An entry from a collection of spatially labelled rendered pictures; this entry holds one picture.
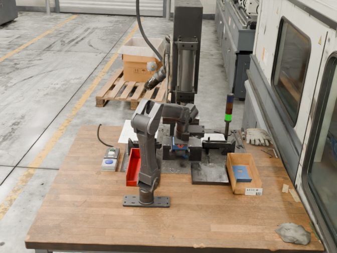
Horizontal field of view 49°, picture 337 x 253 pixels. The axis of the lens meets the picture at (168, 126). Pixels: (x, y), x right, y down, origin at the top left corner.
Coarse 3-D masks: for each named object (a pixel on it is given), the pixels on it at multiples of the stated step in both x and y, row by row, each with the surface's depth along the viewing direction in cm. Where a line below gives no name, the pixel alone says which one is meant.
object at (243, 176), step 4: (236, 168) 184; (240, 168) 184; (244, 168) 184; (236, 172) 181; (240, 172) 181; (244, 172) 181; (236, 176) 178; (240, 176) 178; (244, 176) 178; (248, 176) 178; (236, 180) 174; (240, 180) 173; (244, 180) 173; (248, 180) 173
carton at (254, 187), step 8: (232, 160) 187; (240, 160) 187; (248, 160) 187; (232, 168) 173; (248, 168) 185; (256, 168) 173; (232, 176) 170; (256, 176) 172; (232, 184) 169; (240, 184) 172; (248, 184) 173; (256, 184) 171; (240, 192) 166; (248, 192) 166; (256, 192) 166
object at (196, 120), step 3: (180, 102) 190; (183, 102) 180; (186, 102) 179; (189, 102) 190; (183, 105) 181; (198, 114) 184; (162, 117) 180; (165, 117) 180; (168, 117) 180; (171, 117) 180; (195, 117) 181; (198, 117) 181; (162, 120) 181; (165, 120) 181; (168, 120) 181; (171, 120) 181; (174, 120) 181; (195, 120) 181; (198, 120) 181; (162, 123) 182; (165, 123) 182; (168, 123) 182; (171, 123) 182; (174, 123) 182; (192, 123) 181; (195, 123) 181; (198, 123) 181
